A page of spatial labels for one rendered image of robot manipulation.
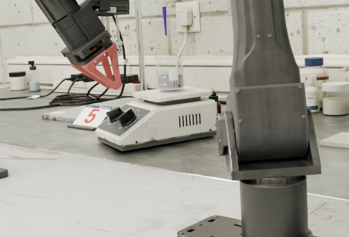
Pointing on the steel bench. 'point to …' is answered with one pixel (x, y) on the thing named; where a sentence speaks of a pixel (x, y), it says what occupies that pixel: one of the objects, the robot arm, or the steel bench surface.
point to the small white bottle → (312, 94)
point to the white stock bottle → (311, 64)
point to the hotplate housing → (166, 123)
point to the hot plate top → (151, 95)
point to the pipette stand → (336, 140)
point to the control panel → (115, 127)
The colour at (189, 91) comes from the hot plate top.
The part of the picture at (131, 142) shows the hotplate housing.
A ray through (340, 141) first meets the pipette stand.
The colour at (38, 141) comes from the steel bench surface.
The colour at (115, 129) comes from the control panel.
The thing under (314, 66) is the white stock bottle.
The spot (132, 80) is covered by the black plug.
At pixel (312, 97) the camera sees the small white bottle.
